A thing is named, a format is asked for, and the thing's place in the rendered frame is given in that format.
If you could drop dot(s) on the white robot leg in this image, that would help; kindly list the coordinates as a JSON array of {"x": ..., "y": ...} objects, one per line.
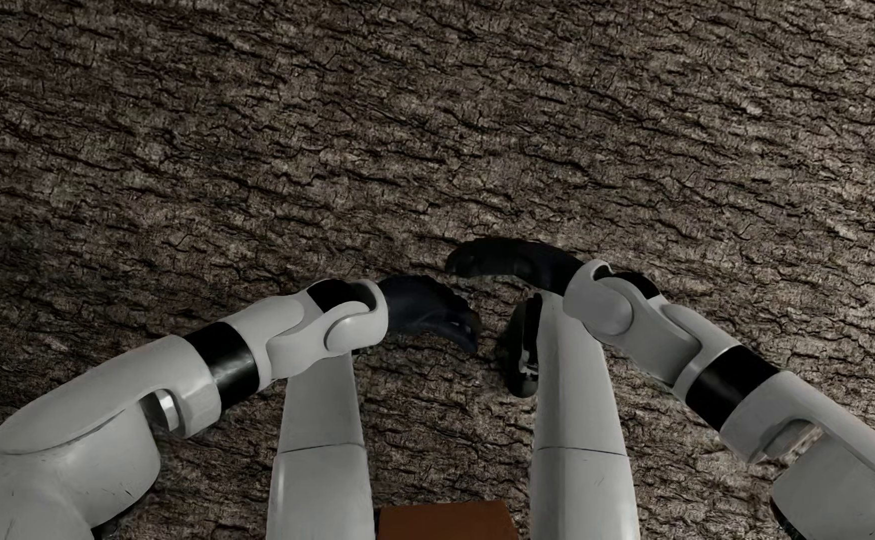
[
  {"x": 576, "y": 420},
  {"x": 321, "y": 450}
]

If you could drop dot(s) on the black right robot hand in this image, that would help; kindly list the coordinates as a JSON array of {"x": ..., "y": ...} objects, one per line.
[{"x": 516, "y": 261}]

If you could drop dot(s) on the dark orange box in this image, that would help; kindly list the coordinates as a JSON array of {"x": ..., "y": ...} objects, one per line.
[{"x": 446, "y": 521}]

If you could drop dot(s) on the white left robot leg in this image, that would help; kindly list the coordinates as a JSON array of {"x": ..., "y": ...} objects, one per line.
[{"x": 321, "y": 450}]

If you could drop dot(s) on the white right robot leg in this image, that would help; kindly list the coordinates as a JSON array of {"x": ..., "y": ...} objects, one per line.
[{"x": 576, "y": 420}]

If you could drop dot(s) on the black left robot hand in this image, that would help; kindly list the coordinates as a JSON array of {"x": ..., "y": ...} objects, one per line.
[{"x": 426, "y": 309}]

